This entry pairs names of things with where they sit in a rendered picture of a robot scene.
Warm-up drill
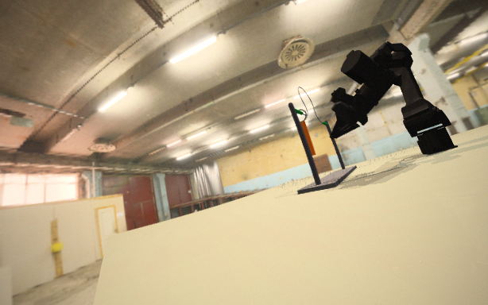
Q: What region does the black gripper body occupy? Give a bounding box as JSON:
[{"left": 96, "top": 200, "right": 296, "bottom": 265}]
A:
[{"left": 331, "top": 87, "right": 381, "bottom": 125}]

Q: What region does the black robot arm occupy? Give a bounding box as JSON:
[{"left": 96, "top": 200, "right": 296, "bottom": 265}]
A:
[{"left": 330, "top": 41, "right": 458, "bottom": 155}]

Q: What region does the orange handle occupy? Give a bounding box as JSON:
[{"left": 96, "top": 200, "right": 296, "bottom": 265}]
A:
[{"left": 299, "top": 109, "right": 316, "bottom": 156}]

